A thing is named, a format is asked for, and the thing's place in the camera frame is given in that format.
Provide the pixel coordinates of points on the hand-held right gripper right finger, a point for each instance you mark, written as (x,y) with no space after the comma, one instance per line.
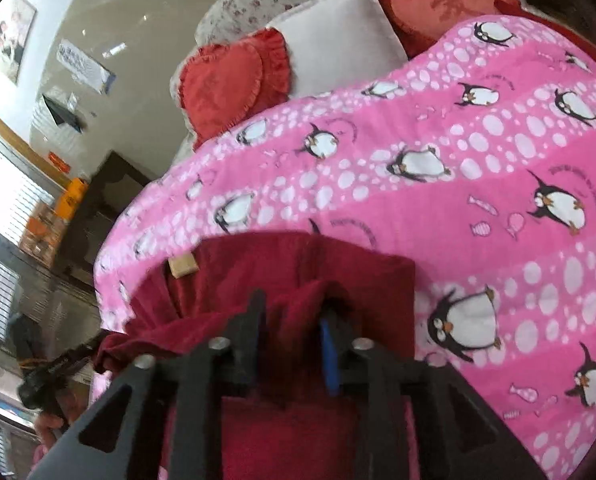
(330,355)

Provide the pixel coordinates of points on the orange cardboard box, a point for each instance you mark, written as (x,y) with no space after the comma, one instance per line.
(43,232)

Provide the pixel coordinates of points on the pink penguin print blanket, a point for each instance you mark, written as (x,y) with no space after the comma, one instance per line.
(478,160)

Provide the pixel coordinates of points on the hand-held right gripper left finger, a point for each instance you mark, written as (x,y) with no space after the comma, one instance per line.
(250,330)

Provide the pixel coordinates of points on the dark red sweater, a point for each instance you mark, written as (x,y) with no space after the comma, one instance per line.
(288,280)

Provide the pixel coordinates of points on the red heart pillow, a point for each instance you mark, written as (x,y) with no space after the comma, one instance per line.
(223,85)
(438,5)

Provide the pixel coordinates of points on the white pillow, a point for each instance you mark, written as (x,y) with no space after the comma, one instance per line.
(338,35)

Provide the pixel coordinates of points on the dark wooden table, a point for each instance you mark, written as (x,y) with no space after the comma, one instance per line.
(108,200)

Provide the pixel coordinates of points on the person's left hand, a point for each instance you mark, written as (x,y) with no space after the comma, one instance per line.
(52,422)

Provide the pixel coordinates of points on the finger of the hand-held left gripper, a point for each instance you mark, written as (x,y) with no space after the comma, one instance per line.
(85,352)

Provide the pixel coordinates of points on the framed wall poster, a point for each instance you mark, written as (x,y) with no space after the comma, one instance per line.
(14,37)

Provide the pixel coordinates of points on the red paper wall decoration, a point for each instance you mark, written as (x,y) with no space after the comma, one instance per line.
(59,161)

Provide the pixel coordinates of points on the window with blinds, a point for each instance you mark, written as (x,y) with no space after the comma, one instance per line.
(8,195)

